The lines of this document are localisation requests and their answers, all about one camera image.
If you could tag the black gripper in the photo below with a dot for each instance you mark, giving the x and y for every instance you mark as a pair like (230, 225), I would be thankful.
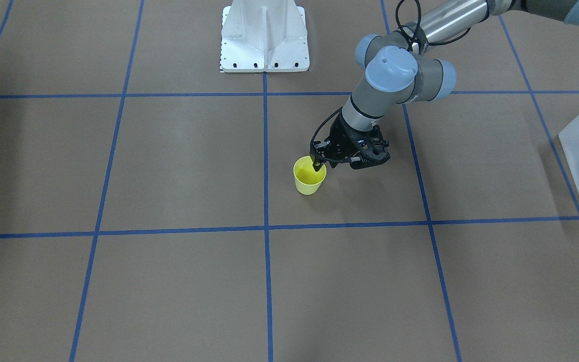
(339, 137)

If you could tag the yellow plastic cup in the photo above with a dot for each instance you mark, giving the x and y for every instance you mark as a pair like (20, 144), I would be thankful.
(306, 178)

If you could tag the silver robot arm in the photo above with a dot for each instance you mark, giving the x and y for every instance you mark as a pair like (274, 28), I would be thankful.
(396, 72)

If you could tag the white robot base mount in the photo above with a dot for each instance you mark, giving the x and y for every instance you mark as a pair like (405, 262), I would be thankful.
(264, 36)

